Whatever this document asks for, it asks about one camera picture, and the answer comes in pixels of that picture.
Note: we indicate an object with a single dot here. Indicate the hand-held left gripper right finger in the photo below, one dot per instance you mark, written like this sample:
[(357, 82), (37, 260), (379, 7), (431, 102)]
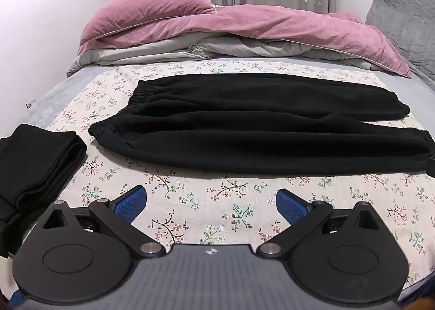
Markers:
[(291, 203)]

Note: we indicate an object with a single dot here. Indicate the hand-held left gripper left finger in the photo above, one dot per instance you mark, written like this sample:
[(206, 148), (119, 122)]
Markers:
[(132, 203)]

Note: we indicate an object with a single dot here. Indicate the black pants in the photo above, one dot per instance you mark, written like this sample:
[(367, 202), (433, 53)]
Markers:
[(258, 126), (37, 163)]

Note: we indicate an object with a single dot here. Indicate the folded black pants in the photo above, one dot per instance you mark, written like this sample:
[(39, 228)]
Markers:
[(37, 163)]

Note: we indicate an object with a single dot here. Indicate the floral bed cover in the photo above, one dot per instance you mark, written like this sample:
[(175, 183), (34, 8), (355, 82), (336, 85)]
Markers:
[(217, 201)]

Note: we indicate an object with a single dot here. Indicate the grey quilt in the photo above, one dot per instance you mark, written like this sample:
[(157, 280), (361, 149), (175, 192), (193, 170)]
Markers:
[(217, 46)]

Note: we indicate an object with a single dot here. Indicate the pink duvet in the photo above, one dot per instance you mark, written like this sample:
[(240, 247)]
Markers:
[(278, 24)]

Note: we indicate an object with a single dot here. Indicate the pink pillow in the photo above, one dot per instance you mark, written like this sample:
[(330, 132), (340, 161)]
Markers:
[(153, 3)]

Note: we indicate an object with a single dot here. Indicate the grey quilted pillow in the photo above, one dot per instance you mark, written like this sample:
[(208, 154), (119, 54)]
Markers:
[(404, 20)]

